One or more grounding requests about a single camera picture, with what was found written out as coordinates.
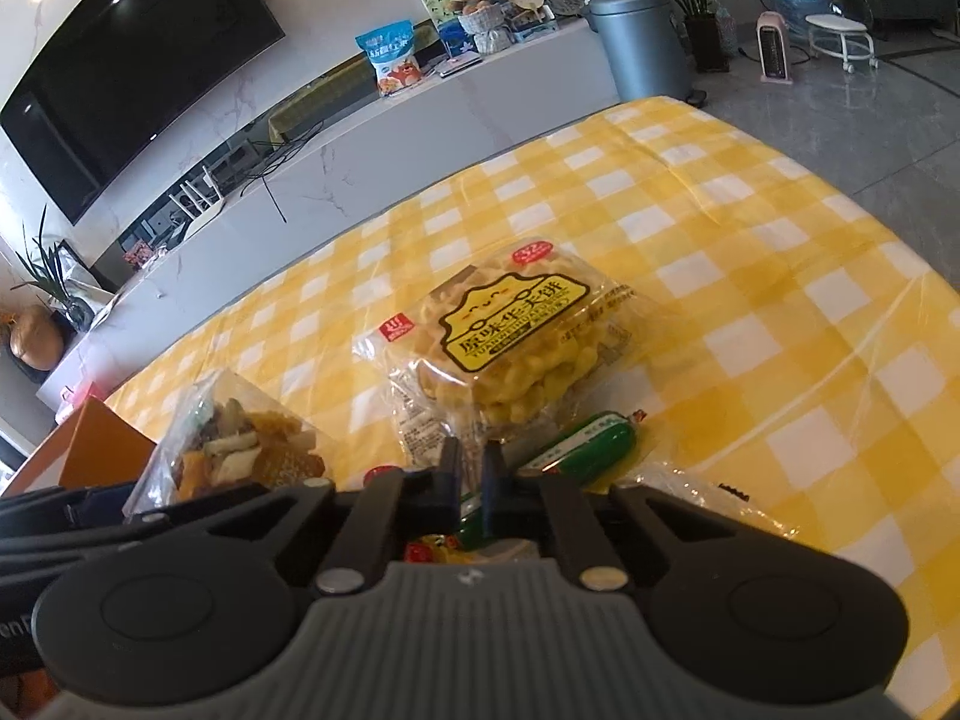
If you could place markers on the white router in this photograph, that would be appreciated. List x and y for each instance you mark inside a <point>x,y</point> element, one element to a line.
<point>199,202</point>

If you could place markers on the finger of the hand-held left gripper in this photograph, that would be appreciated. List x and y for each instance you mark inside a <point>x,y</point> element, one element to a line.
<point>67,502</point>
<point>52,547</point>

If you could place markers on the silver tablet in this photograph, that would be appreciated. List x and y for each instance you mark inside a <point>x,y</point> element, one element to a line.
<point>459,66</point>

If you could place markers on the green sausage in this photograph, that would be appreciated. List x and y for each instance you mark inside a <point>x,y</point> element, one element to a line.
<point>592,442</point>

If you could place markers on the yellow cartoon snack packet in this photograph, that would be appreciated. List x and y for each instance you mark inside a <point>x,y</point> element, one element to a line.
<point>435,549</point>

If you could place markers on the white round stool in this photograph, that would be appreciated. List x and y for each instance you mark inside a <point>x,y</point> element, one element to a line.
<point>840,34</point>

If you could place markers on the yellow waffle packet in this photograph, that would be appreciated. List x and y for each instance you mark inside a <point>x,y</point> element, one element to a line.
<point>502,345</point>

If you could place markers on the white marble tv console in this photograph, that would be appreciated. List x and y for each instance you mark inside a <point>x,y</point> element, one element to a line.
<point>375,157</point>

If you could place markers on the pink and white heater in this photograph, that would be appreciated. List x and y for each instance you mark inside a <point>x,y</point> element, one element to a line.
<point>775,49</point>

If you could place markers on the teddy bear bouquet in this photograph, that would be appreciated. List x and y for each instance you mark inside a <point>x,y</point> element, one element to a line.
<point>480,15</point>

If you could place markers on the clear bag of round candies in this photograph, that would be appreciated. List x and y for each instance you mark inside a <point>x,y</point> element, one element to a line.
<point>697,499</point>

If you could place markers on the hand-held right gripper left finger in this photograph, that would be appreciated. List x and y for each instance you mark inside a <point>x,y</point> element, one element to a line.
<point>450,484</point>

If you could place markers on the gold vase with dried flowers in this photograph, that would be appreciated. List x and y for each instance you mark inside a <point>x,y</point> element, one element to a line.
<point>36,341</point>

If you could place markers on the yellow checked tablecloth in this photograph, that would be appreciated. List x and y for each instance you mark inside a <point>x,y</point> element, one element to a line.
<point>750,277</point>

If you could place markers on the blue snack bag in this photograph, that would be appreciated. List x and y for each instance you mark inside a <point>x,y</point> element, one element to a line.
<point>391,60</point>

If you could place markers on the pink box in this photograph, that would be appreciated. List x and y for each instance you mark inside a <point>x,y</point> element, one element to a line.
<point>82,394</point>

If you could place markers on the orange cardboard box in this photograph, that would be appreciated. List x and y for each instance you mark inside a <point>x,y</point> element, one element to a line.
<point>82,450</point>

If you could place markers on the dried fruit bag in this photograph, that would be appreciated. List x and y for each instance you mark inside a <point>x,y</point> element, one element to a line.
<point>240,442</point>

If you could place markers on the black television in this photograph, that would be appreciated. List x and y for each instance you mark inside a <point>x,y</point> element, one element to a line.
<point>135,67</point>

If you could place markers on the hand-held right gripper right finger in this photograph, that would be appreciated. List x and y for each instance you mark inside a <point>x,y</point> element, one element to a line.
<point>493,487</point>

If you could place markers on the potted plant in black pot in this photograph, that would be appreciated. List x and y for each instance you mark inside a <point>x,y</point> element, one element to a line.
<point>705,41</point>

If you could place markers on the green plant in glass vase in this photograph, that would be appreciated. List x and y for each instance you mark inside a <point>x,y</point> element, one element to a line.
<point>71,300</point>

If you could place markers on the grey blue trash can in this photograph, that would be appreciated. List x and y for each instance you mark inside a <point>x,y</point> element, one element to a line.
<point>645,45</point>

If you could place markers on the small cola bottle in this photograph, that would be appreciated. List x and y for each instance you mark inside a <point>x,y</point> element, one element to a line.
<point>381,478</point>

